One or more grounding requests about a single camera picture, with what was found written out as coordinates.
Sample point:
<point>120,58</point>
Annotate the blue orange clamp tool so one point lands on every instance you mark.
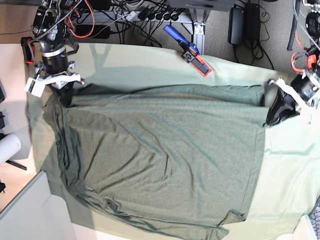
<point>190,52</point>

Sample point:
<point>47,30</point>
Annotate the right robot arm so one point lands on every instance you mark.
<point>50,29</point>

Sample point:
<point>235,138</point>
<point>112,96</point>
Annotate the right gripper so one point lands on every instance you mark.
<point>61,83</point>

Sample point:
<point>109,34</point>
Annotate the red black table clamp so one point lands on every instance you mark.
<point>27,53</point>

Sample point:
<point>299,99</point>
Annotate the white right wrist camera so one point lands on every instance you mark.
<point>34,87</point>

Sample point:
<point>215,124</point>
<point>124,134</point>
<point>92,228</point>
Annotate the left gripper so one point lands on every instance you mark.
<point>284,102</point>

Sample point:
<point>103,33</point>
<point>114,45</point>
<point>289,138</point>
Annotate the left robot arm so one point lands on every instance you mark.
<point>302,96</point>

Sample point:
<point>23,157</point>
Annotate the white cylinder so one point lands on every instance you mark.
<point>9,146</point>

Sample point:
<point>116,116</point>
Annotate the light green table cloth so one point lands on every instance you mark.
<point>289,182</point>

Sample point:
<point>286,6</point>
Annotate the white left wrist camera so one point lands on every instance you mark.
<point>306,114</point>

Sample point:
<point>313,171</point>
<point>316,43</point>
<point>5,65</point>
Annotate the green T-shirt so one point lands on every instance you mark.
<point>179,160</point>

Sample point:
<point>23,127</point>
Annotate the white power strip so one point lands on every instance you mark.
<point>169,16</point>

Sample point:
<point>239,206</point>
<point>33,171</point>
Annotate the black power adapter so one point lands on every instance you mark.
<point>252,22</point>
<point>236,26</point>

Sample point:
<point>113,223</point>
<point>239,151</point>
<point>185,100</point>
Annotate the black power adapter right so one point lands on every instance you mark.
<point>252,22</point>

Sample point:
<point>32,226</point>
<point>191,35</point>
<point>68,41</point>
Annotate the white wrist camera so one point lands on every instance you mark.
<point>34,87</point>
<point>306,114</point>

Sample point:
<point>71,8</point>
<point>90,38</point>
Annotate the black power adapter left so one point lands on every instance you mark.
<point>236,26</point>

